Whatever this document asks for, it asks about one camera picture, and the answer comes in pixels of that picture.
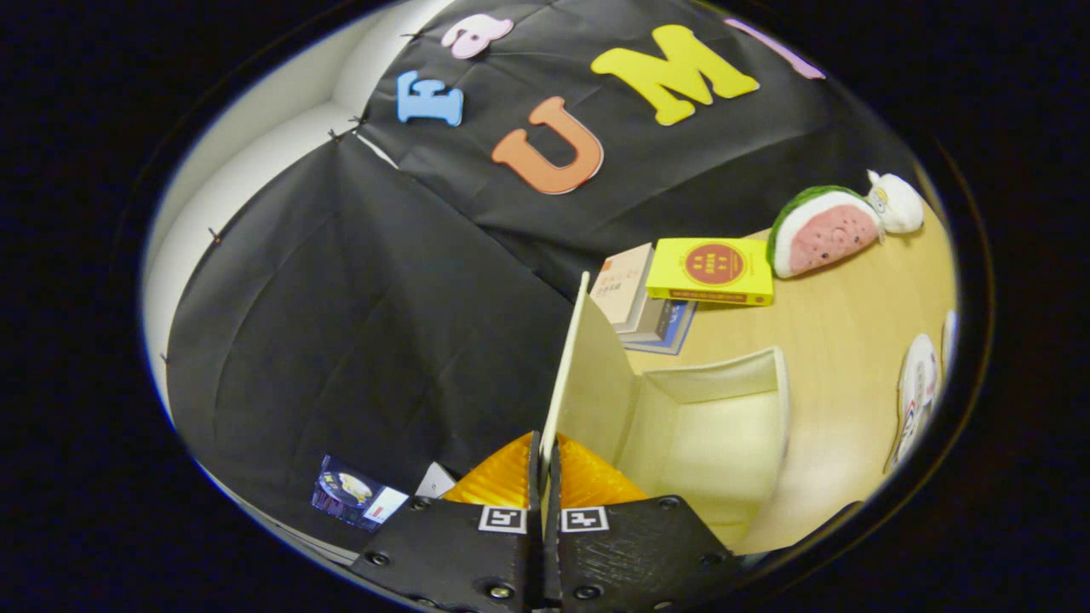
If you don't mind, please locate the watermelon slice plush toy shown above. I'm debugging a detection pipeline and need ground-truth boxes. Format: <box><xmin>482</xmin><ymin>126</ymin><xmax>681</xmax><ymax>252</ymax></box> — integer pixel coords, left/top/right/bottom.
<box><xmin>766</xmin><ymin>185</ymin><xmax>886</xmax><ymax>280</ymax></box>

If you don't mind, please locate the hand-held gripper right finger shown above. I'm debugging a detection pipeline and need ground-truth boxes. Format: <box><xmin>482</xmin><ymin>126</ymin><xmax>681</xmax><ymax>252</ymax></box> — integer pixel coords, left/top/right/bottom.
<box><xmin>545</xmin><ymin>432</ymin><xmax>742</xmax><ymax>613</ymax></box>

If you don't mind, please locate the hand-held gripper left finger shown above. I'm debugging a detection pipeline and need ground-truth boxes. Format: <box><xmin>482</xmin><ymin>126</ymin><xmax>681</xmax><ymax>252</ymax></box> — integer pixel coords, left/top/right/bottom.
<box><xmin>347</xmin><ymin>430</ymin><xmax>546</xmax><ymax>613</ymax></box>

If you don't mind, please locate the beige cover book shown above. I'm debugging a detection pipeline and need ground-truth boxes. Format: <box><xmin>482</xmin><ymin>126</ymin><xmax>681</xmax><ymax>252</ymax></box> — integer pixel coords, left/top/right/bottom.
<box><xmin>589</xmin><ymin>243</ymin><xmax>656</xmax><ymax>335</ymax></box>

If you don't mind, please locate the yellow book with red circle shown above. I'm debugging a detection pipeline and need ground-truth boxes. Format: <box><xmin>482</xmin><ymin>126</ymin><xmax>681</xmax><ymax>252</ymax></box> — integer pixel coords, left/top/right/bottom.
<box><xmin>645</xmin><ymin>238</ymin><xmax>775</xmax><ymax>307</ymax></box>

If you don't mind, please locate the cream storage box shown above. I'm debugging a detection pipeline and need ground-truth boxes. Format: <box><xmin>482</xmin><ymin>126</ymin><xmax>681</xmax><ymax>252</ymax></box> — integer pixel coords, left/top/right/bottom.
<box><xmin>541</xmin><ymin>272</ymin><xmax>790</xmax><ymax>554</ymax></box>

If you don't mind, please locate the white plush toy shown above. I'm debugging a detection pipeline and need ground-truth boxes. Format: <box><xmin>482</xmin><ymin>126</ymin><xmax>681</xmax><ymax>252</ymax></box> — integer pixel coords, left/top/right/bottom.
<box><xmin>866</xmin><ymin>169</ymin><xmax>926</xmax><ymax>236</ymax></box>

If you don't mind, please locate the dark blue printed card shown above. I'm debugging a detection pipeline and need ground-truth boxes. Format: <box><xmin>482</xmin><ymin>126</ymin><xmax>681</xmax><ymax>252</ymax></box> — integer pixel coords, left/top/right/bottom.
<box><xmin>310</xmin><ymin>455</ymin><xmax>410</xmax><ymax>532</ymax></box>

